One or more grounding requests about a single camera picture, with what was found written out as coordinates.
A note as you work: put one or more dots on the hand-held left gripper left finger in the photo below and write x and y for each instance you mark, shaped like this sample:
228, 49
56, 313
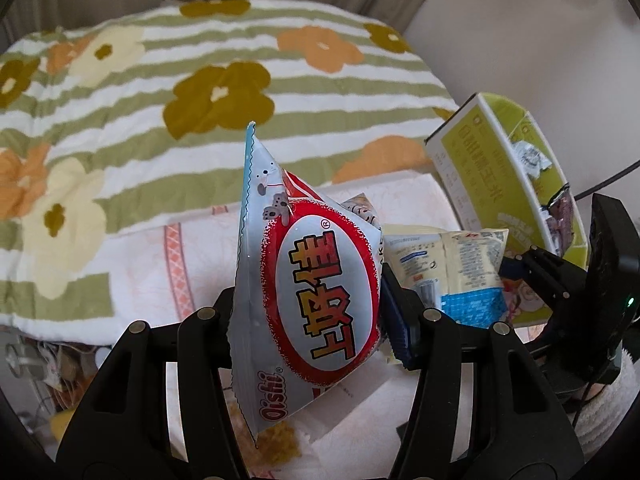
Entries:
220, 312

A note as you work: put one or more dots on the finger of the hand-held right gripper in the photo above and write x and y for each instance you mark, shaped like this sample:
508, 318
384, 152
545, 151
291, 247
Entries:
550, 277

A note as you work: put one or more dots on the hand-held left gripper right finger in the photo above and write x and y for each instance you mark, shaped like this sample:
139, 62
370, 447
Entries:
397, 322

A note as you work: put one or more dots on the yellow blue snack bag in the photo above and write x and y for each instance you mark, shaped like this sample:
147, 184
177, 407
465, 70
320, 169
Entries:
450, 265

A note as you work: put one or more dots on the white red snack bag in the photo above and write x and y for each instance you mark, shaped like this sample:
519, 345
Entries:
320, 285

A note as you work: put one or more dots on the green cardboard box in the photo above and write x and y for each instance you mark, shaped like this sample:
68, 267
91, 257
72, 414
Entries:
475, 175

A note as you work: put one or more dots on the cartoon print snack bag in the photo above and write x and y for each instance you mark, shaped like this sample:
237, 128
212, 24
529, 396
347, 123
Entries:
522, 302

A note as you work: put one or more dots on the dark purple snack bag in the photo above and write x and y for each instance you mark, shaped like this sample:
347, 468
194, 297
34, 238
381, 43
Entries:
560, 210

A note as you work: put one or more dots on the white pink patterned sheet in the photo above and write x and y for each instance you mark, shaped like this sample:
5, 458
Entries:
150, 270

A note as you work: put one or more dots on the white patterned snack bag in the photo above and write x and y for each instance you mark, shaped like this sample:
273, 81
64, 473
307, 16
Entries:
362, 210

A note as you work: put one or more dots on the white fluffy cloth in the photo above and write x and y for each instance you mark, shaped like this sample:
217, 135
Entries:
605, 420

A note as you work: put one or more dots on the floral striped blanket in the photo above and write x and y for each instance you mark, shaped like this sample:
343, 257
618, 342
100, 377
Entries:
150, 125

